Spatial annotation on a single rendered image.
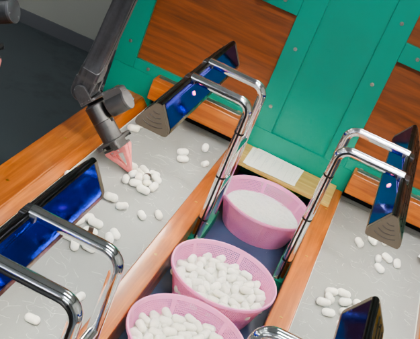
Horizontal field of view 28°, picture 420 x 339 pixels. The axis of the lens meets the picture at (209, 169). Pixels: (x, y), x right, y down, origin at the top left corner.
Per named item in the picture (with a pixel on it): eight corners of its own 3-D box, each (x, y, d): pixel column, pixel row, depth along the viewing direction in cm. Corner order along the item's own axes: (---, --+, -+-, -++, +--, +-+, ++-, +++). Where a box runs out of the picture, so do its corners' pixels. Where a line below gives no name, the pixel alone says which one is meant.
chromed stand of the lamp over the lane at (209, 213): (128, 221, 222) (185, 72, 202) (154, 193, 240) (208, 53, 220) (193, 253, 220) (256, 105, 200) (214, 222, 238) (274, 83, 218)
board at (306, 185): (227, 159, 254) (229, 156, 253) (240, 143, 267) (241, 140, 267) (327, 208, 250) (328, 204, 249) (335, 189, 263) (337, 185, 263)
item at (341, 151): (265, 290, 217) (337, 143, 198) (281, 255, 235) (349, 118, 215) (332, 323, 215) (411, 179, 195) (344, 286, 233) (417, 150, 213)
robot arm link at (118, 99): (83, 81, 230) (70, 88, 222) (117, 63, 226) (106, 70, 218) (104, 120, 232) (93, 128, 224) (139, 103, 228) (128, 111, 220)
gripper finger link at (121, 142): (143, 163, 230) (127, 133, 229) (133, 173, 224) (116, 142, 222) (123, 172, 233) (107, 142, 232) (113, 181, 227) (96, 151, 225)
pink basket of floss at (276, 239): (234, 255, 226) (247, 227, 222) (197, 198, 246) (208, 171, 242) (313, 257, 240) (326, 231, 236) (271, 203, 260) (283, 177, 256)
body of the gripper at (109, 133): (132, 134, 231) (119, 111, 230) (117, 146, 222) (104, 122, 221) (114, 143, 234) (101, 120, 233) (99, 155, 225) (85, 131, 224)
